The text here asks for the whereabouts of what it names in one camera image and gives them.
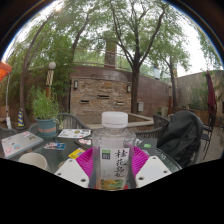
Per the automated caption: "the blue yellow striped cone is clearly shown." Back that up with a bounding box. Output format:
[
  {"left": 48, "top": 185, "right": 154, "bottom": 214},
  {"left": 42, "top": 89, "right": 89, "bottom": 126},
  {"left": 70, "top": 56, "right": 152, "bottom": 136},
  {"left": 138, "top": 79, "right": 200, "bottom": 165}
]
[{"left": 17, "top": 107, "right": 26, "bottom": 129}]

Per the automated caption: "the white printed booklet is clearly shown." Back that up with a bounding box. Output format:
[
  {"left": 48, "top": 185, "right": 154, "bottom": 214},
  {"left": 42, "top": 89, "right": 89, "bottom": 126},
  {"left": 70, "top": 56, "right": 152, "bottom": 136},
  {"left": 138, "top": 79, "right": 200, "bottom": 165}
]
[{"left": 57, "top": 128, "right": 92, "bottom": 139}]

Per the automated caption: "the closed maroon patio umbrella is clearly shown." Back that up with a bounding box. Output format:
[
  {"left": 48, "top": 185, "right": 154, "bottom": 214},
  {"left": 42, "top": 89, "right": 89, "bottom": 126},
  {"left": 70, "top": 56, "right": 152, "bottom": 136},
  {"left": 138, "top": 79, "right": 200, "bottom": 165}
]
[{"left": 205, "top": 70, "right": 217, "bottom": 115}]

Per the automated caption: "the clear white-capped drink bottle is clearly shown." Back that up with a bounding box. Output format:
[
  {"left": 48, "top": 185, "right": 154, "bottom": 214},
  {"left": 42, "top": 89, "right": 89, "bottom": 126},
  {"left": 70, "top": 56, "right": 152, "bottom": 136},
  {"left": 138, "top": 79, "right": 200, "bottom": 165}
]
[{"left": 91, "top": 111, "right": 137, "bottom": 192}]

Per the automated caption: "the dark-trunked tree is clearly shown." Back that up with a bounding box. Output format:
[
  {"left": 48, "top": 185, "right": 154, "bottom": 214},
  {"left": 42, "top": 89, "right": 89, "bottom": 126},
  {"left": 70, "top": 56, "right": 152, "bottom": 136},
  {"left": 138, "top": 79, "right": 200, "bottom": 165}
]
[{"left": 99, "top": 0, "right": 188, "bottom": 115}]

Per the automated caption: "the wooden lamp post with globe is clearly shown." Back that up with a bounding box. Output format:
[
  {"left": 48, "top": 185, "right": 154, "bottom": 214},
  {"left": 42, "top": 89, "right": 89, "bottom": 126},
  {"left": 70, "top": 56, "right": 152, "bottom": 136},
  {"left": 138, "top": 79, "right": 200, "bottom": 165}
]
[{"left": 45, "top": 61, "right": 57, "bottom": 100}]

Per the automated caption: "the silver laptop with stickers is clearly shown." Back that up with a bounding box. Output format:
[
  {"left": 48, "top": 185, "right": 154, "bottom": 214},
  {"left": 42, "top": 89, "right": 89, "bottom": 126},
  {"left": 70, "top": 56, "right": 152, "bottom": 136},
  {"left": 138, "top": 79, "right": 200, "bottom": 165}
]
[{"left": 0, "top": 130, "right": 44, "bottom": 160}]

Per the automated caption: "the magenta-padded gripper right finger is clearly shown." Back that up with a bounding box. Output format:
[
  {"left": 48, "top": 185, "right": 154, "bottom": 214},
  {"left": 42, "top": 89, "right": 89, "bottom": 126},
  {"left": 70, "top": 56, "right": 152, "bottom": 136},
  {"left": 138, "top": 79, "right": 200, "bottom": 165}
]
[{"left": 128, "top": 145, "right": 173, "bottom": 189}]

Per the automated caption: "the colourful printed leaflet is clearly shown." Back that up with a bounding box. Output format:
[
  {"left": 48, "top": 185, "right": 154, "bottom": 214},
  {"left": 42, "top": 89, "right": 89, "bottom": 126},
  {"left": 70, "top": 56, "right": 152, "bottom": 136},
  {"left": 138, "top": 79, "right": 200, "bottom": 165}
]
[{"left": 43, "top": 141, "right": 67, "bottom": 151}]

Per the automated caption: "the black jacket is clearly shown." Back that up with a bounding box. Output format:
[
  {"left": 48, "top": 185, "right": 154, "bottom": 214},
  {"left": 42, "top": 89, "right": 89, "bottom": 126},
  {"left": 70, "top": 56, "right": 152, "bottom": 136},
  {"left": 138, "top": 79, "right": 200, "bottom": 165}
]
[{"left": 156, "top": 110, "right": 205, "bottom": 168}]

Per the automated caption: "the white ceramic mug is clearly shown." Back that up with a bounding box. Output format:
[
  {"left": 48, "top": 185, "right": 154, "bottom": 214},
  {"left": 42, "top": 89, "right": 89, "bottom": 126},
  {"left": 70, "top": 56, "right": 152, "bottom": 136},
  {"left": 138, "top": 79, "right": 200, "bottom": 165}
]
[{"left": 18, "top": 152, "right": 51, "bottom": 173}]

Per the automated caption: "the green plant in teal pot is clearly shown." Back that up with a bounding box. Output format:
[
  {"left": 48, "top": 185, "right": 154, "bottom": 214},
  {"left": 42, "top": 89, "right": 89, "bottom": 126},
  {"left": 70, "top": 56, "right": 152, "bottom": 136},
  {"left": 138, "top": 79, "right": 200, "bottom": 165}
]
[{"left": 29, "top": 85, "right": 63, "bottom": 138}]

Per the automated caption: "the yellow card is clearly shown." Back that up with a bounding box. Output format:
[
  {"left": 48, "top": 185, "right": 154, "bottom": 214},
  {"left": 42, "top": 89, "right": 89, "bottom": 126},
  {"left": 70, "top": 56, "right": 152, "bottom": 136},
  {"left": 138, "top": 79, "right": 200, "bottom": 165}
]
[{"left": 68, "top": 147, "right": 86, "bottom": 160}]

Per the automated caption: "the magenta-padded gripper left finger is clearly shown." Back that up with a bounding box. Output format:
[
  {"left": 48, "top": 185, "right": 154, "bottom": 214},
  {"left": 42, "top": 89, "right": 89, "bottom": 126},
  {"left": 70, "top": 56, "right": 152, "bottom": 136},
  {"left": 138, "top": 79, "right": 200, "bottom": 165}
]
[{"left": 54, "top": 147, "right": 98, "bottom": 189}]

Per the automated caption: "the orange canopy tent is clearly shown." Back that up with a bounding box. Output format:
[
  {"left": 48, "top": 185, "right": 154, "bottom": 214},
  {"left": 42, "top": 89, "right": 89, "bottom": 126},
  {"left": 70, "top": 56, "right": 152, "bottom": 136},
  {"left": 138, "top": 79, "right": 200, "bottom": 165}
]
[{"left": 0, "top": 60, "right": 13, "bottom": 129}]

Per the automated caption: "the black laptop with stickers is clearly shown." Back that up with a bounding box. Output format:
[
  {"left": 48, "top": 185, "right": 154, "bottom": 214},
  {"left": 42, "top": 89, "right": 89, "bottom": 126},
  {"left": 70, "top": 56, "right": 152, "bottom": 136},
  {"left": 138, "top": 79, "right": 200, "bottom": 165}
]
[{"left": 73, "top": 136, "right": 158, "bottom": 158}]

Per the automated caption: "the black metal chair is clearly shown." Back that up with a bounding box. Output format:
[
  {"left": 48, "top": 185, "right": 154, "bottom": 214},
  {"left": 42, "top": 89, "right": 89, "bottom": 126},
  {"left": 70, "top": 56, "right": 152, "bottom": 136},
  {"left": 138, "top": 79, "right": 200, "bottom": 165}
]
[{"left": 201, "top": 114, "right": 218, "bottom": 152}]

